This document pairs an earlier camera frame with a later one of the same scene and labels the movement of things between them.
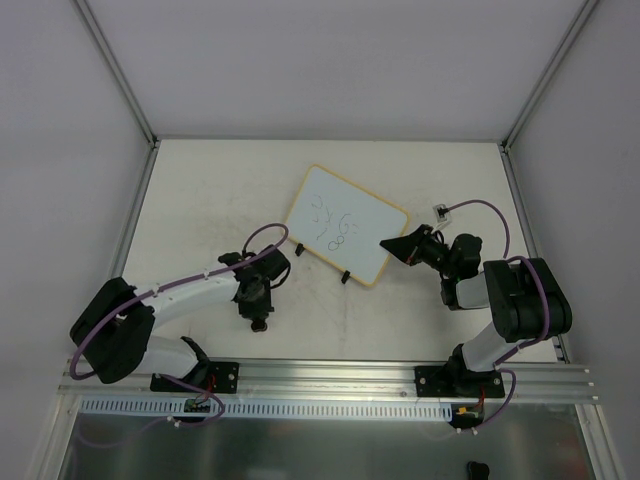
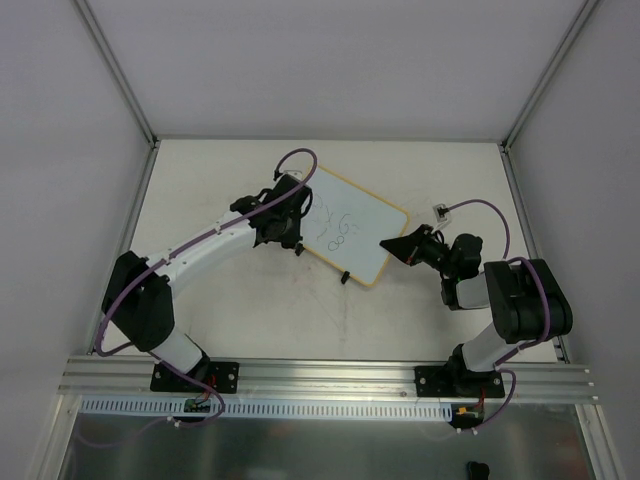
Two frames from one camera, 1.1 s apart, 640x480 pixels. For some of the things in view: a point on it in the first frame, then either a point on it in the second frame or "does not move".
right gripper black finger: x=402 y=247 does not move
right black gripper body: x=417 y=246 does not move
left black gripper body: x=255 y=308 -> x=293 y=220
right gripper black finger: x=422 y=233 does not move
